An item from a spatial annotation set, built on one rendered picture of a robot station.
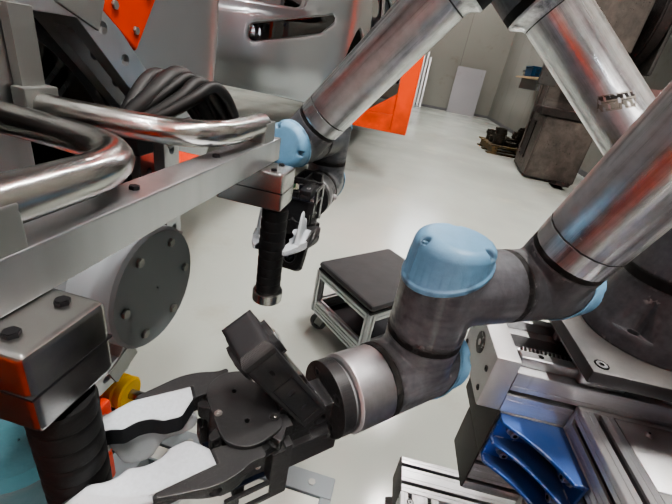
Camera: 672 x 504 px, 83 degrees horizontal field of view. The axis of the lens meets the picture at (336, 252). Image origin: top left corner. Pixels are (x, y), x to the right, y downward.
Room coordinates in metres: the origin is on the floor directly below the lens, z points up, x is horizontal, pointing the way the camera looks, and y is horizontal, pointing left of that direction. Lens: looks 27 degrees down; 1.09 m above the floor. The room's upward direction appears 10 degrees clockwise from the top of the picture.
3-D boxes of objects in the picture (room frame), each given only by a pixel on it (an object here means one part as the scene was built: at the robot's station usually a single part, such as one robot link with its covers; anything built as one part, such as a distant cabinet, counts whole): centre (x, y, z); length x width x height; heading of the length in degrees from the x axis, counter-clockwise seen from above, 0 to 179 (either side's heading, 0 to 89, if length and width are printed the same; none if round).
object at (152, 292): (0.33, 0.28, 0.85); 0.21 x 0.14 x 0.14; 82
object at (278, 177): (0.48, 0.12, 0.93); 0.09 x 0.05 x 0.05; 82
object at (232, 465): (0.17, 0.06, 0.83); 0.09 x 0.05 x 0.02; 135
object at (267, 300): (0.48, 0.09, 0.83); 0.04 x 0.04 x 0.16
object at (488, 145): (7.53, -3.00, 0.24); 1.33 x 0.92 x 0.48; 85
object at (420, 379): (0.32, -0.10, 0.81); 0.11 x 0.08 x 0.09; 126
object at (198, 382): (0.21, 0.09, 0.83); 0.09 x 0.05 x 0.02; 118
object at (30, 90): (0.43, 0.21, 1.03); 0.19 x 0.18 x 0.11; 82
